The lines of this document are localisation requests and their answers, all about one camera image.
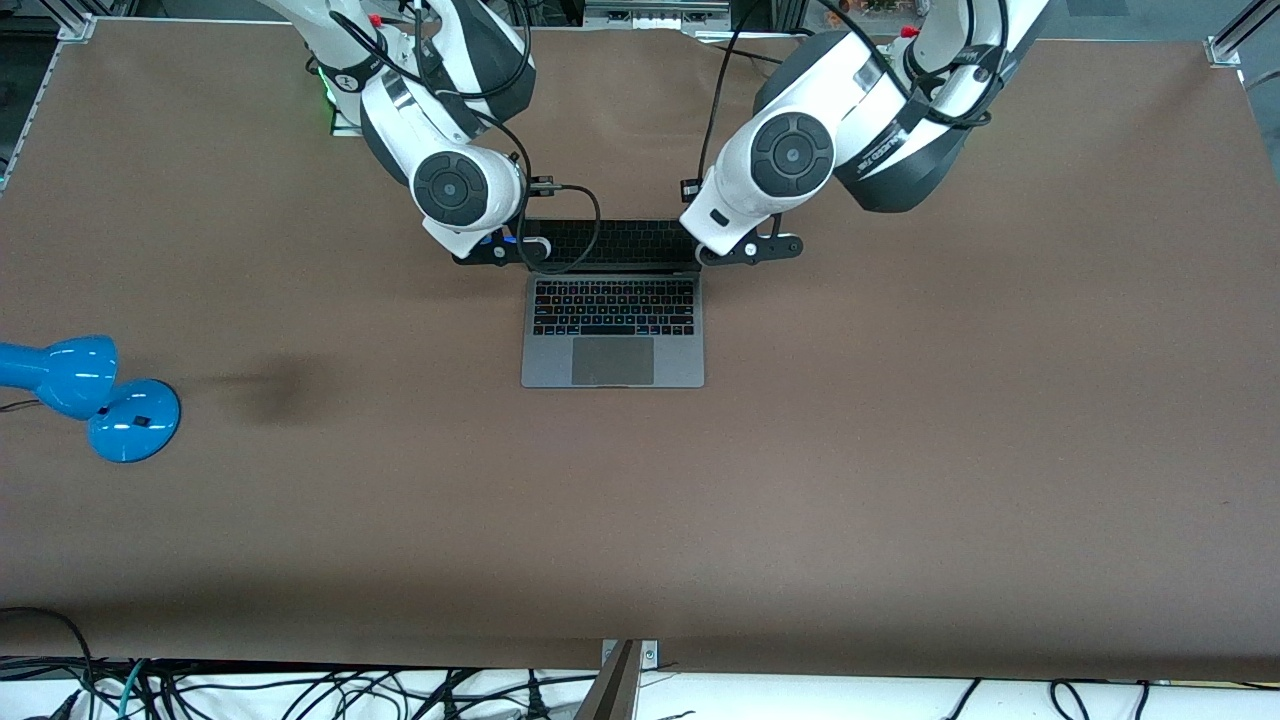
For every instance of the grey laptop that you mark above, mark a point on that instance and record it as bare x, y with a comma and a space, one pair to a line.
610, 360

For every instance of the brown table mat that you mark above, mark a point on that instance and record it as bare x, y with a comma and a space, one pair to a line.
900, 500

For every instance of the silver mounting plate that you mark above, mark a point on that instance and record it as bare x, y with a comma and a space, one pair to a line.
650, 655

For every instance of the dark grey metal post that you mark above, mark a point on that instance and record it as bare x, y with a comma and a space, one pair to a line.
615, 695

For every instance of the blue desk lamp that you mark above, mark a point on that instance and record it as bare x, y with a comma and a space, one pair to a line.
130, 420

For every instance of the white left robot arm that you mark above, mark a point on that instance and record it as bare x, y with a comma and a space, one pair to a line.
790, 155

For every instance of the aluminium frame corner profile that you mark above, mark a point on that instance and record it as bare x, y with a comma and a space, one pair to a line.
70, 22
1235, 35

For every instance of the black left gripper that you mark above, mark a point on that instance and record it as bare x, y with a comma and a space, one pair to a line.
685, 198

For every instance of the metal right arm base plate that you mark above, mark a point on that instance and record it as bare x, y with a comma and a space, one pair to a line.
345, 128

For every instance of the grey box behind table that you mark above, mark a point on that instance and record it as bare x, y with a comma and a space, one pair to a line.
650, 15

